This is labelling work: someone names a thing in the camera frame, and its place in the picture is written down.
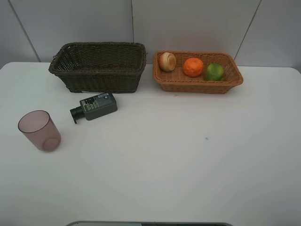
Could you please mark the green papaya fruit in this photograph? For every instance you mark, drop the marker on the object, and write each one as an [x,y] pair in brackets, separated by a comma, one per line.
[214,72]

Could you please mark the translucent purple plastic cup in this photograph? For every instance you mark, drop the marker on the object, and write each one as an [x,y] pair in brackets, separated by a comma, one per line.
[40,130]

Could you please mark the dark brown wicker basket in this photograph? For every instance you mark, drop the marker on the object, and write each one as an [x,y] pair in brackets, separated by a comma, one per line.
[97,67]

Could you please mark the orange wicker basket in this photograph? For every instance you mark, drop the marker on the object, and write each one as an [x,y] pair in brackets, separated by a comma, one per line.
[178,81]

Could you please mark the orange tangerine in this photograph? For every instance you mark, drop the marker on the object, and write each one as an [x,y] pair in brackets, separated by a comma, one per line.
[193,67]

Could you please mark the dark green pump bottle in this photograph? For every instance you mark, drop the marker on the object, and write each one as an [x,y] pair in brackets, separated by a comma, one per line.
[94,107]

